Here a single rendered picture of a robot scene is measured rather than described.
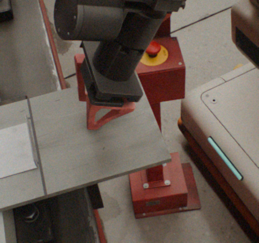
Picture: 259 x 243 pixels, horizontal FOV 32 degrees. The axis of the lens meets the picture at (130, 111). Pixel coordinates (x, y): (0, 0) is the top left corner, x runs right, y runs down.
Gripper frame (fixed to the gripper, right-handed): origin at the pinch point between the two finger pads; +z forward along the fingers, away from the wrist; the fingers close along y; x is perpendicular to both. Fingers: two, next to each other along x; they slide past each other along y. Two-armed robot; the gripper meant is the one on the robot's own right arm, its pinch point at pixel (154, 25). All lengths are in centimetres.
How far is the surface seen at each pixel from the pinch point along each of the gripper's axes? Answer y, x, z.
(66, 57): 14, -72, 85
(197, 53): -47, -62, 70
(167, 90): -2.2, 15.6, 7.2
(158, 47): 1.7, 10.9, -2.6
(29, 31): 30.7, 6.3, -2.0
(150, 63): 3.0, 12.8, 0.6
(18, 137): 32, 45, -15
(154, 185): -12, 11, 64
